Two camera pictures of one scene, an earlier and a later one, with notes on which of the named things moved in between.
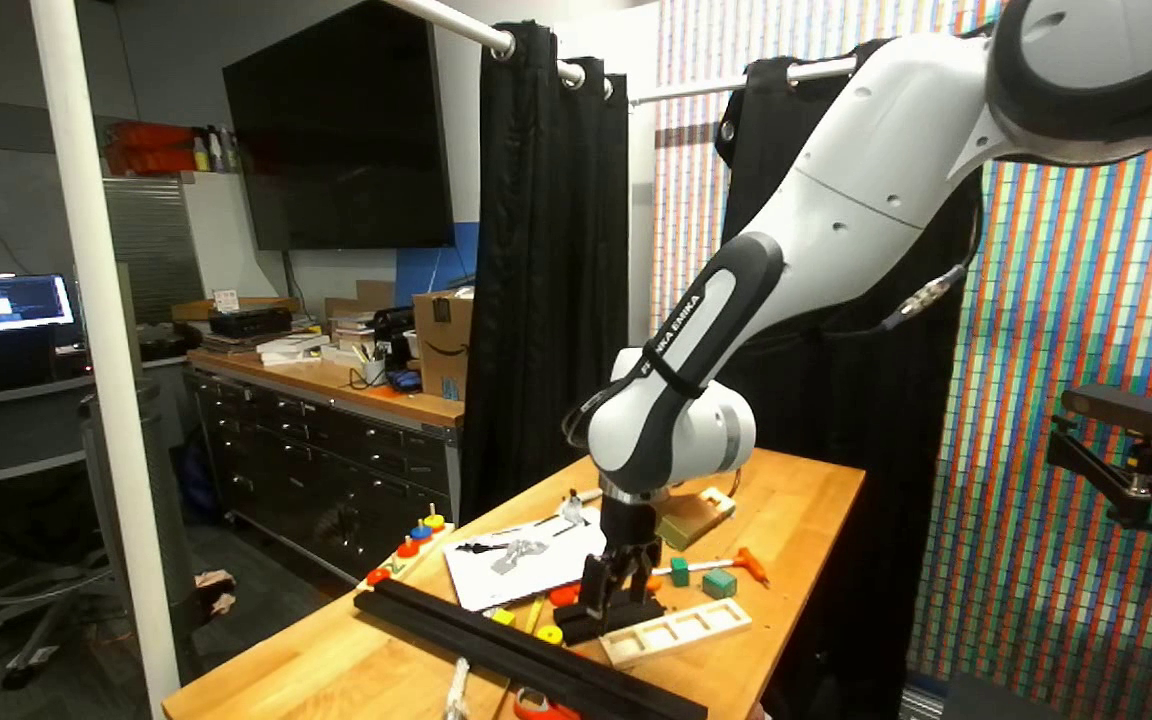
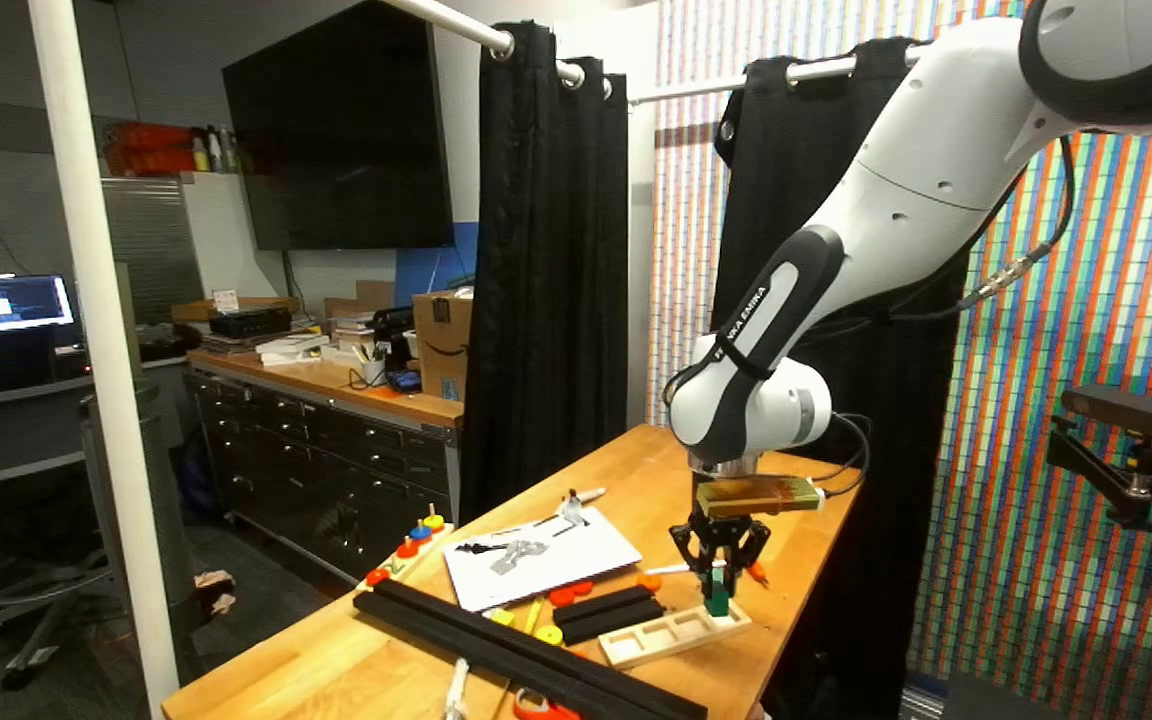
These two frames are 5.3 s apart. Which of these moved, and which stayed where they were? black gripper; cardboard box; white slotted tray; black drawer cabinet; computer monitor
Moved: black gripper
Stayed: white slotted tray; computer monitor; black drawer cabinet; cardboard box
